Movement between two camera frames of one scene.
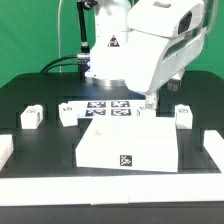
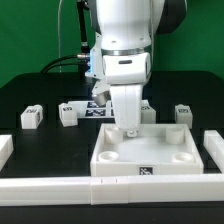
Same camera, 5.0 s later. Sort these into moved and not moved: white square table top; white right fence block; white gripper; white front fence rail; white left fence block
Moved: white square table top; white gripper
Not moved: white right fence block; white left fence block; white front fence rail
